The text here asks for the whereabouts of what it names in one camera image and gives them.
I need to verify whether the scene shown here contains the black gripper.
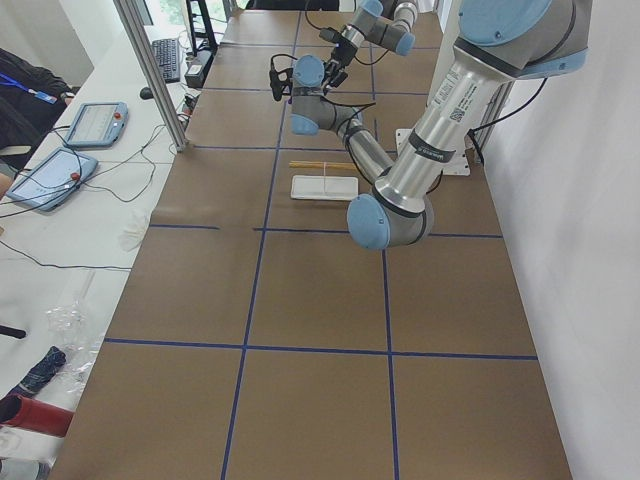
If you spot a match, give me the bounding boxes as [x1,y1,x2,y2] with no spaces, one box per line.
[323,45,354,83]
[269,53,294,101]

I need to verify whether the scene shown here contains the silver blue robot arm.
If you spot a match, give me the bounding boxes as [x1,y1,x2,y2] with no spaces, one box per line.
[319,1,419,87]
[269,1,592,250]

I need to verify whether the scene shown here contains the white wooden towel rack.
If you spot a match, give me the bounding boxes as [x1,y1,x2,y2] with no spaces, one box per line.
[289,161,359,201]

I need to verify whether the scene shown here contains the black computer keyboard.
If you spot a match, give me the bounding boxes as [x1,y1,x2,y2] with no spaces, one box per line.
[151,38,181,83]

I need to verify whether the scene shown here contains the upper blue teach pendant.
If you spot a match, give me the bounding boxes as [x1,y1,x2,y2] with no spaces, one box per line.
[64,102,129,149]

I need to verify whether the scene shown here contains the blue teach pendant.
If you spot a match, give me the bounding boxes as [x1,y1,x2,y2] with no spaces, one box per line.
[64,102,129,149]
[7,147,98,211]

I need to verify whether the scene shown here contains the white crumpled glove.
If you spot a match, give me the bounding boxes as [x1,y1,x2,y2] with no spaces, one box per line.
[118,210,150,252]

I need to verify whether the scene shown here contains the lower blue teach pendant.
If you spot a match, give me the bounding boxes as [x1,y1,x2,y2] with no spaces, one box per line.
[7,147,98,211]

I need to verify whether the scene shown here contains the seated person dark jacket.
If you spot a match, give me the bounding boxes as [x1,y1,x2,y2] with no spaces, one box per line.
[1,49,80,169]

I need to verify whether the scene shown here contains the clear plastic wrap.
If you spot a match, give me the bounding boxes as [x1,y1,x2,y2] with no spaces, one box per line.
[46,270,105,399]

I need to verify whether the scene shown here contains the red cylinder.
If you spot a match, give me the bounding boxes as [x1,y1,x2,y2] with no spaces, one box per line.
[1,395,74,438]

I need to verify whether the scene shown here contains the grey aluminium frame post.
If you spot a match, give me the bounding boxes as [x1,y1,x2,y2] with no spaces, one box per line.
[113,0,188,153]

